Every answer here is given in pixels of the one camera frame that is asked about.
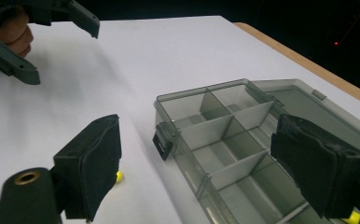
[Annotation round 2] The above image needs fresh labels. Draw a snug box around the white board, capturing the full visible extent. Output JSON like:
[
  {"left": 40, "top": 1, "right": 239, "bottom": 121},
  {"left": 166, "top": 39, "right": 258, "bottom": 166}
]
[{"left": 0, "top": 15, "right": 360, "bottom": 224}]

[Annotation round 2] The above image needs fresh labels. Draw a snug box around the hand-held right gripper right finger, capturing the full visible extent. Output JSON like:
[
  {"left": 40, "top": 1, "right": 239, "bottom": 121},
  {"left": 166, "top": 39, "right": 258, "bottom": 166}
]
[{"left": 270, "top": 113, "right": 360, "bottom": 220}]

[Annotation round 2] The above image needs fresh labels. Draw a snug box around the clear grey compartment box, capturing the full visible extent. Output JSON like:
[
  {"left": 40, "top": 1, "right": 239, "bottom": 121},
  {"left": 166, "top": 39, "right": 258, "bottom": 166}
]
[{"left": 152, "top": 77, "right": 360, "bottom": 224}]

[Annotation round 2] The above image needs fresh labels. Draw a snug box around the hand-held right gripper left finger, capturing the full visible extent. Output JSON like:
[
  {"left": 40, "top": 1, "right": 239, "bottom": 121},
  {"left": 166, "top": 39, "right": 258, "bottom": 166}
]
[{"left": 52, "top": 113, "right": 123, "bottom": 223}]

